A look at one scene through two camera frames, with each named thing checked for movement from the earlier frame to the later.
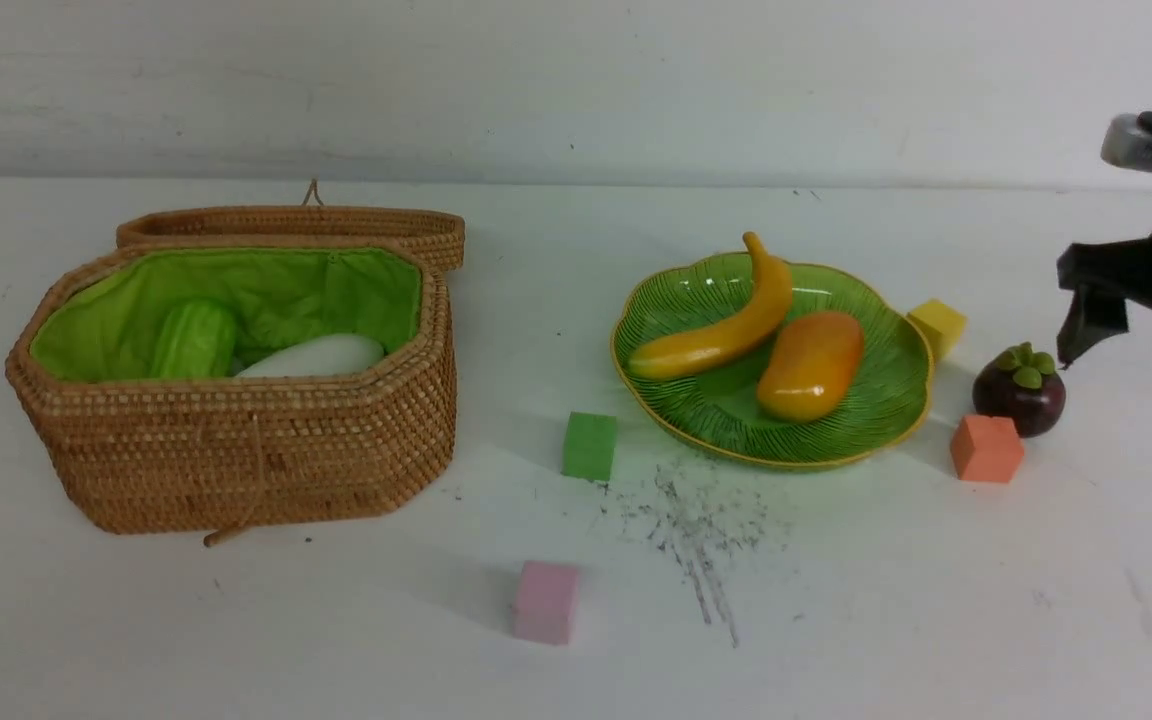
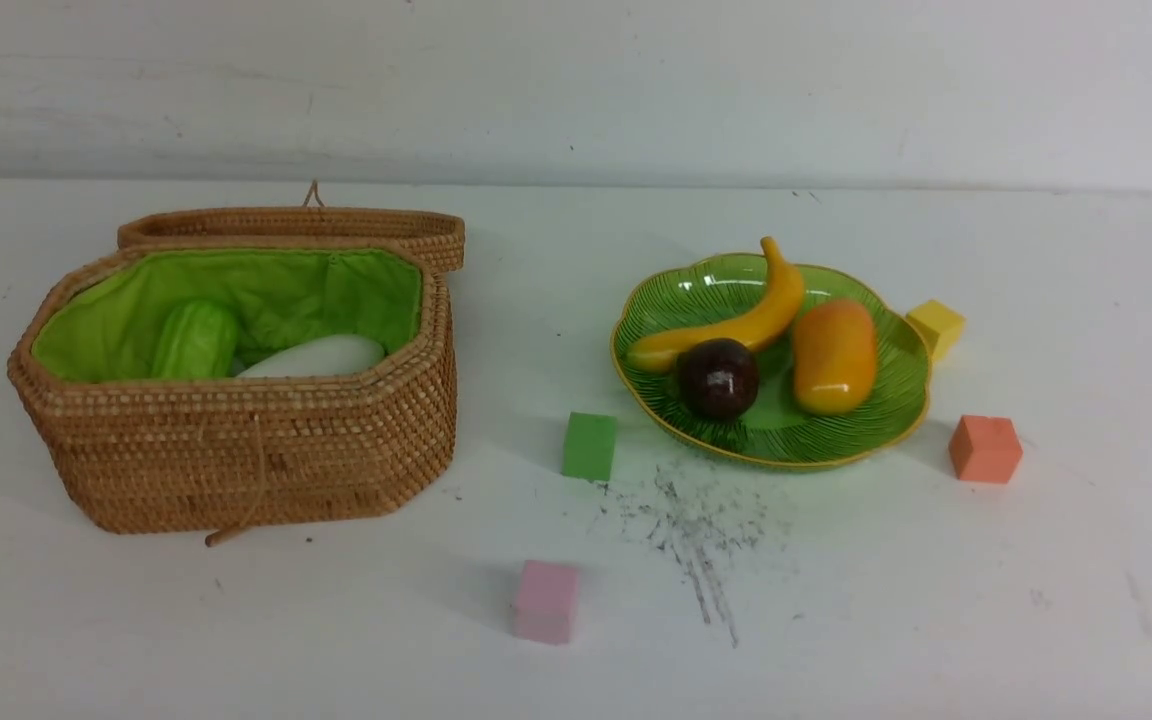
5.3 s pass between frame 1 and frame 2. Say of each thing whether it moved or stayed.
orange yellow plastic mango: moved
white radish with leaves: stayed
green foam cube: stayed
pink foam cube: stayed
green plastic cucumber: stayed
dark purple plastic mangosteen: moved
